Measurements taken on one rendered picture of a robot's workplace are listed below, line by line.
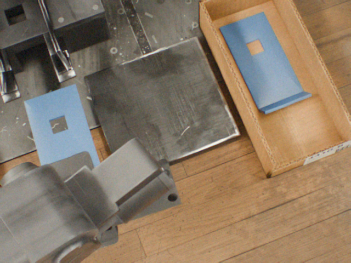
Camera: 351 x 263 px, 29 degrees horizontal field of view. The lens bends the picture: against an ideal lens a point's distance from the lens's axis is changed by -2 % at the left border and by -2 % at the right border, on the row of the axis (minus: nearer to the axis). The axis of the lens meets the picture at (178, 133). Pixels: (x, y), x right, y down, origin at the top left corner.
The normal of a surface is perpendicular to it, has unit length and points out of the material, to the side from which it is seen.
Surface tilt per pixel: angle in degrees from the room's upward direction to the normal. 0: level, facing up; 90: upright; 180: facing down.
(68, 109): 5
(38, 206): 14
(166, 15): 0
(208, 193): 0
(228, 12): 90
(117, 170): 9
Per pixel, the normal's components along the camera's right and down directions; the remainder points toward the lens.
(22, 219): 0.17, -0.44
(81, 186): -0.15, -0.22
